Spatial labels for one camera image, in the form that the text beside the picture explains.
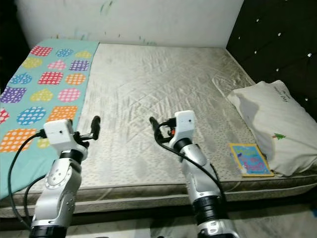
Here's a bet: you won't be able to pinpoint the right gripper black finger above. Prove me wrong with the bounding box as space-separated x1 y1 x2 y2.
149 117 164 142

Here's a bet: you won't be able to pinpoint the yellow-bordered blue children's book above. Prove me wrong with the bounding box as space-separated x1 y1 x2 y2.
229 143 275 178

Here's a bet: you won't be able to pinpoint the white pillow green tree print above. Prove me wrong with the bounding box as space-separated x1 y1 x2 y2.
228 80 317 177

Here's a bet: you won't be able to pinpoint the quilted grey white mattress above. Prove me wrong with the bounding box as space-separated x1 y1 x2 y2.
0 43 317 219

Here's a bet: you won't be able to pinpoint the teal blanket colourful dotted shapes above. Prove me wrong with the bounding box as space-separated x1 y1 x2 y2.
0 39 100 201

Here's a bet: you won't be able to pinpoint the black tufted headboard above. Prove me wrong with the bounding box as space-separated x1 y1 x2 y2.
225 0 317 119

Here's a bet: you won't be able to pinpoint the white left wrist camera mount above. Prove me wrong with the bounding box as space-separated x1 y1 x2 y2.
43 119 86 160

